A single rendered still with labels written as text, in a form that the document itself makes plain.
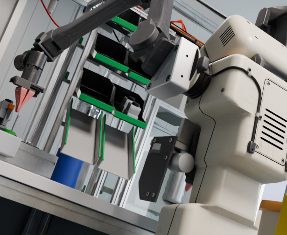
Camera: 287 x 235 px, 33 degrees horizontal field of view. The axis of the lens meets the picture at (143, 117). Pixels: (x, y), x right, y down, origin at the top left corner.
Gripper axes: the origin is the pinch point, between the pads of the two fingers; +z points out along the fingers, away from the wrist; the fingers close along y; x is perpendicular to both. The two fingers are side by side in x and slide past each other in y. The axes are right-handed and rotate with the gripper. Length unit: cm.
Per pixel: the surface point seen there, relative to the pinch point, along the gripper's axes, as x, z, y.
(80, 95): -4.2, -14.3, -19.7
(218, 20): -60, -107, -106
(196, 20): -61, -100, -92
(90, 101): -3.6, -13.7, -23.8
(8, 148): 12.4, 14.1, 1.8
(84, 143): -8.2, 0.0, -28.9
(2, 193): 41.2, 27.3, 7.4
